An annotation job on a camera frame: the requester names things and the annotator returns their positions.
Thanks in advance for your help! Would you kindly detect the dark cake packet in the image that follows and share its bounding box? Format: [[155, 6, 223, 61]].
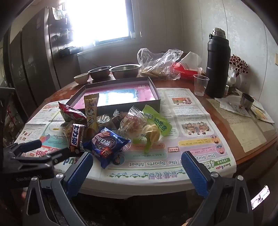
[[112, 109, 125, 129]]

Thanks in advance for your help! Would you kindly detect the small steel bowl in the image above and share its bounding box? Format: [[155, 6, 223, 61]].
[[88, 66, 112, 80]]

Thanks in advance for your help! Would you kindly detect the white ceramic bowl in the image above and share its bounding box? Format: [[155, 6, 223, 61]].
[[73, 73, 90, 84]]

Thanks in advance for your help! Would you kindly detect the white vase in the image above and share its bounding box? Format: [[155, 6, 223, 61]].
[[227, 70, 241, 87]]

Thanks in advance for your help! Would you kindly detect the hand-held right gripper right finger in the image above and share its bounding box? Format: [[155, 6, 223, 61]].
[[181, 151, 254, 226]]

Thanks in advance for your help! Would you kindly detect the steel cup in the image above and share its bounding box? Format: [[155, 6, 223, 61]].
[[240, 93, 254, 109]]

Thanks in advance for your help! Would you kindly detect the grey cardboard box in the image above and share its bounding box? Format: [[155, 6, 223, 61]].
[[66, 77, 161, 111]]

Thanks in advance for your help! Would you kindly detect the tan bar packet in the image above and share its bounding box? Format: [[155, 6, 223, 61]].
[[63, 123, 74, 142]]

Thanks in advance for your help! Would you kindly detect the green bread packet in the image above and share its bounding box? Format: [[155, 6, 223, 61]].
[[133, 105, 173, 152]]

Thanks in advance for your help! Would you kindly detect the colourful newspaper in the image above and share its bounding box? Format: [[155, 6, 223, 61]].
[[15, 87, 237, 194]]

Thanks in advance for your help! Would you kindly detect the smartphone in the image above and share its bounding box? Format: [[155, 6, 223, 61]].
[[251, 185, 271, 210]]

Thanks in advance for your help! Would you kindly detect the red tissue box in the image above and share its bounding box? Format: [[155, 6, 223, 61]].
[[173, 51, 207, 81]]

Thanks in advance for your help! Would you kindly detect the crumpled paper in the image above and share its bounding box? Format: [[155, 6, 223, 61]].
[[215, 94, 252, 118]]

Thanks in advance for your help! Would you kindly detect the yellow snack packet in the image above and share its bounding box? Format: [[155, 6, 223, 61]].
[[84, 93, 100, 131]]

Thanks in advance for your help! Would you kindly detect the blue cookie packet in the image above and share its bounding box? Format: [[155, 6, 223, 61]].
[[84, 127, 132, 169]]

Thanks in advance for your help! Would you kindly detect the window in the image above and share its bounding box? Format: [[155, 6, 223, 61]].
[[65, 0, 136, 44]]

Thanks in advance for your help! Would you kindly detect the clear meat floss cake packet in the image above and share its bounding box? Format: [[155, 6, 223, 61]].
[[118, 106, 150, 139]]

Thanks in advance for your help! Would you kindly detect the dark refrigerator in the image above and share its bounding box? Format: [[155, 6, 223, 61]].
[[9, 6, 81, 105]]

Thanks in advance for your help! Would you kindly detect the handwritten paper sheet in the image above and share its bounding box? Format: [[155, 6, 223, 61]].
[[206, 99, 267, 152]]

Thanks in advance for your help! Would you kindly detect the large steel bowl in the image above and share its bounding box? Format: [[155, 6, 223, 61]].
[[109, 64, 141, 80]]

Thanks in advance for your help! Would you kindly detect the red snack packet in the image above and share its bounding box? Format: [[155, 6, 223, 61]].
[[58, 102, 87, 126]]

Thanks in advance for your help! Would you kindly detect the pink book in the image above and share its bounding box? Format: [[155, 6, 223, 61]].
[[74, 84, 157, 109]]

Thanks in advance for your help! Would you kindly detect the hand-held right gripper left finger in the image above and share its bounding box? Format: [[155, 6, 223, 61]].
[[23, 152, 94, 226]]

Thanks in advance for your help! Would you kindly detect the yellow paper packet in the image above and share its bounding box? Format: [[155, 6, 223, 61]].
[[253, 106, 274, 124]]

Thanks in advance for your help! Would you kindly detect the clear plastic bag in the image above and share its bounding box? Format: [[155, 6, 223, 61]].
[[137, 48, 184, 81]]

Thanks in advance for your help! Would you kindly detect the black thermos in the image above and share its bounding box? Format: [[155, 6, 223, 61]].
[[205, 27, 231, 99]]

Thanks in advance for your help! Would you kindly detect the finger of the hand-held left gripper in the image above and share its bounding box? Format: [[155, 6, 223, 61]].
[[12, 139, 42, 155], [21, 147, 73, 169]]

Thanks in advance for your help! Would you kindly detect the brown chocolate bar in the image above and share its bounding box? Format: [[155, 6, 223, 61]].
[[69, 123, 86, 154]]

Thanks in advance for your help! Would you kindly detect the clear plastic cup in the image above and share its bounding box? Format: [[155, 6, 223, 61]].
[[193, 74, 210, 96]]

